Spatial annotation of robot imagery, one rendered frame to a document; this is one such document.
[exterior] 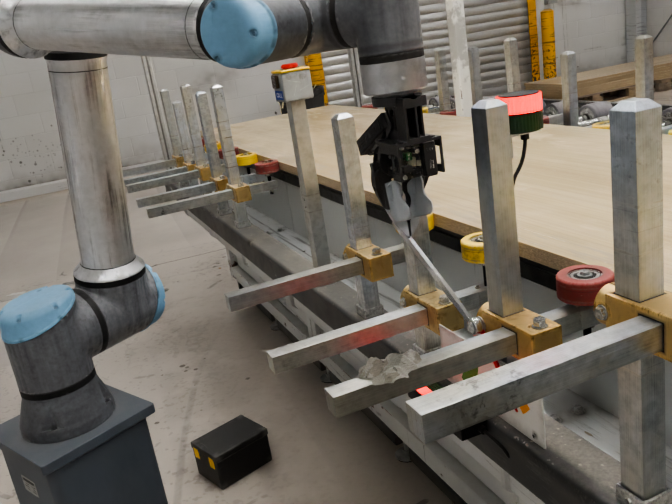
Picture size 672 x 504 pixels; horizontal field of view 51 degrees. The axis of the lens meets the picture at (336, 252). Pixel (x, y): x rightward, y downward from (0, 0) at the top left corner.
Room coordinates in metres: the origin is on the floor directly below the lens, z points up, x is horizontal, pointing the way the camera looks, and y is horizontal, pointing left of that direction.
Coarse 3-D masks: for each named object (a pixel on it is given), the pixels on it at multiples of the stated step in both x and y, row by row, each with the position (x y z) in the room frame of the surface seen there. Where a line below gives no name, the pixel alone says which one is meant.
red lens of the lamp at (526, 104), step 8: (496, 96) 0.96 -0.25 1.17; (528, 96) 0.92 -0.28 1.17; (536, 96) 0.93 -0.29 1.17; (512, 104) 0.92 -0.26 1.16; (520, 104) 0.92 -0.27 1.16; (528, 104) 0.92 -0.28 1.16; (536, 104) 0.92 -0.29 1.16; (512, 112) 0.93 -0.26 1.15; (520, 112) 0.92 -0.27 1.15; (528, 112) 0.92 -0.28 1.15
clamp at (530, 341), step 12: (480, 312) 0.96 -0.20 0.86; (492, 312) 0.93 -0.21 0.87; (516, 312) 0.92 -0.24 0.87; (528, 312) 0.91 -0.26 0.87; (492, 324) 0.92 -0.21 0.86; (504, 324) 0.90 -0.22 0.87; (516, 324) 0.88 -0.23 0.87; (528, 324) 0.87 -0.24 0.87; (552, 324) 0.86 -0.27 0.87; (516, 336) 0.87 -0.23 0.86; (528, 336) 0.85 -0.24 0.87; (540, 336) 0.85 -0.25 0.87; (552, 336) 0.85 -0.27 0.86; (528, 348) 0.85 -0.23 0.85; (540, 348) 0.84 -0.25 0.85
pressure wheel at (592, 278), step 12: (564, 276) 0.94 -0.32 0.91; (576, 276) 0.94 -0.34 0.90; (588, 276) 0.92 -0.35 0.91; (600, 276) 0.91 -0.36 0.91; (612, 276) 0.91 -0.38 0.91; (564, 288) 0.92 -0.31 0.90; (576, 288) 0.90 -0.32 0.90; (588, 288) 0.90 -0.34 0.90; (600, 288) 0.90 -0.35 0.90; (564, 300) 0.92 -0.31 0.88; (576, 300) 0.90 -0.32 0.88; (588, 300) 0.90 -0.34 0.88
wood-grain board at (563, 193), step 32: (256, 128) 3.38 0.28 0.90; (288, 128) 3.19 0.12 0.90; (320, 128) 3.02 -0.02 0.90; (448, 128) 2.48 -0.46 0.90; (544, 128) 2.18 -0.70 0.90; (576, 128) 2.09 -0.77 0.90; (288, 160) 2.33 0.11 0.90; (320, 160) 2.24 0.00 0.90; (448, 160) 1.92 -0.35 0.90; (512, 160) 1.79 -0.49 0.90; (544, 160) 1.73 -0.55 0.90; (576, 160) 1.68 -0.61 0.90; (608, 160) 1.62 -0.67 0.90; (448, 192) 1.56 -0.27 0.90; (544, 192) 1.43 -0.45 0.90; (576, 192) 1.39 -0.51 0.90; (608, 192) 1.35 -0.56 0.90; (448, 224) 1.35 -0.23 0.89; (480, 224) 1.27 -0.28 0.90; (544, 224) 1.21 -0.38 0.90; (576, 224) 1.18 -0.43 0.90; (608, 224) 1.15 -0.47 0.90; (544, 256) 1.08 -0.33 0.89; (576, 256) 1.02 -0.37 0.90; (608, 256) 1.00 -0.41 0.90
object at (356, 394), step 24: (552, 312) 0.92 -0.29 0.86; (576, 312) 0.91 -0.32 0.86; (480, 336) 0.88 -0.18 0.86; (504, 336) 0.87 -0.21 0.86; (432, 360) 0.83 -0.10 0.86; (456, 360) 0.84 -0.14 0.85; (480, 360) 0.85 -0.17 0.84; (336, 384) 0.81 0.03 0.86; (360, 384) 0.80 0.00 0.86; (384, 384) 0.80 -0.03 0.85; (408, 384) 0.81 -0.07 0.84; (336, 408) 0.78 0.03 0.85; (360, 408) 0.79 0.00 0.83
